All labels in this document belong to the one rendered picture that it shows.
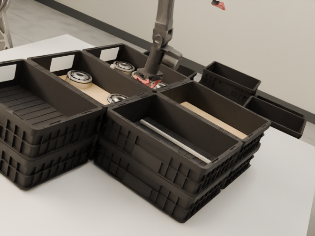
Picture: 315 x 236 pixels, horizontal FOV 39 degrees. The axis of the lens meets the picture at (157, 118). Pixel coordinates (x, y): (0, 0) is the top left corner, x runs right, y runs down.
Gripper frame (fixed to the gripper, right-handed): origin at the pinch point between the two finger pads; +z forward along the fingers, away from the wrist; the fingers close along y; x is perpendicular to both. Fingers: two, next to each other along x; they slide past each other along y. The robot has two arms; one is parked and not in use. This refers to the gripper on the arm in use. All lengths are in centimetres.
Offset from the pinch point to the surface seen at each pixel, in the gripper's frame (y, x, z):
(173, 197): -33, -46, 8
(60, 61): -22.7, 27.2, -1.7
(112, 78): -10.4, 9.4, -2.0
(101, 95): -15.5, 8.3, 4.5
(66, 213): -61, -29, 16
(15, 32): 128, 249, 97
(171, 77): 20.4, 1.6, -2.5
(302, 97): 308, 13, 65
